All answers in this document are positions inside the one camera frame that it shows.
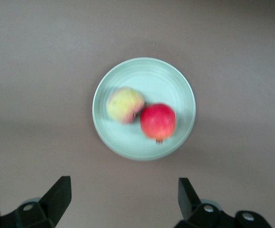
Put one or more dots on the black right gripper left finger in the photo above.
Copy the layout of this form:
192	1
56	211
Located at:
54	204

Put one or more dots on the pale green round plate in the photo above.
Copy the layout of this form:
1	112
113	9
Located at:
156	78

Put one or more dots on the yellow pink peach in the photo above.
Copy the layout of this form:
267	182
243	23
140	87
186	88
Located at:
124	104

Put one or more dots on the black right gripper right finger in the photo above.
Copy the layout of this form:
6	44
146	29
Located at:
192	207

